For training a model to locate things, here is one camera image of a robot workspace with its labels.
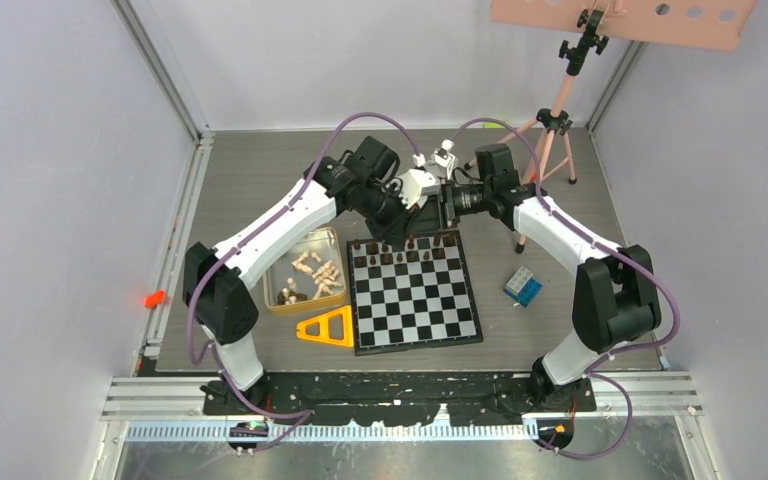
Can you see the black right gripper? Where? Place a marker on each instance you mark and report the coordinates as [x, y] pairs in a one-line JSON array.
[[450, 205]]

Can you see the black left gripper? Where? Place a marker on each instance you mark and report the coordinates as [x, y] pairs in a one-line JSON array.
[[394, 232]]

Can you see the black white folding chessboard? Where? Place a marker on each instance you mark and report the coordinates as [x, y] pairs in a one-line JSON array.
[[412, 305]]

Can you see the gold tin box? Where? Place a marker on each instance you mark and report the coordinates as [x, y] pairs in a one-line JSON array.
[[310, 276]]

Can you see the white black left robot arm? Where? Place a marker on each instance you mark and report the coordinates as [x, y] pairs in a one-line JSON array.
[[218, 280]]

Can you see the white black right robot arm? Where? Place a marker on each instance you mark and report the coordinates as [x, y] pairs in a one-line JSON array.
[[615, 298]]

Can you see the blue white lego block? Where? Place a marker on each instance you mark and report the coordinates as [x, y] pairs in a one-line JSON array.
[[523, 287]]

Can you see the red orange block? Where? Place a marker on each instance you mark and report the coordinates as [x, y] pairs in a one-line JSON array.
[[154, 299]]

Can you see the yellow triangular toy frame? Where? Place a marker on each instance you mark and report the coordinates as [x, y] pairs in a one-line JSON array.
[[334, 328]]

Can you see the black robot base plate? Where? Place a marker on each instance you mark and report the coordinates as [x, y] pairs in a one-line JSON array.
[[402, 399]]

